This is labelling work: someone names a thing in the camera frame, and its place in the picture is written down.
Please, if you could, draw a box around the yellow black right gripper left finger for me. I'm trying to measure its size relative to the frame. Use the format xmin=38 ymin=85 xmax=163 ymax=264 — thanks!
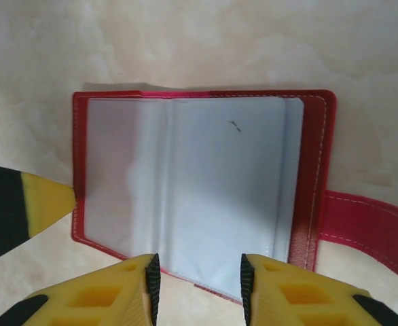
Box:
xmin=10 ymin=253 xmax=162 ymax=326

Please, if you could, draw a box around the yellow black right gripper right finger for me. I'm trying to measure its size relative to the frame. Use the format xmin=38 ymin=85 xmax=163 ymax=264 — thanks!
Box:
xmin=240 ymin=253 xmax=398 ymax=326

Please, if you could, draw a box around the red leather card holder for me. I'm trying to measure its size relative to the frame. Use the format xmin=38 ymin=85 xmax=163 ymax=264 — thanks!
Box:
xmin=70 ymin=88 xmax=398 ymax=302

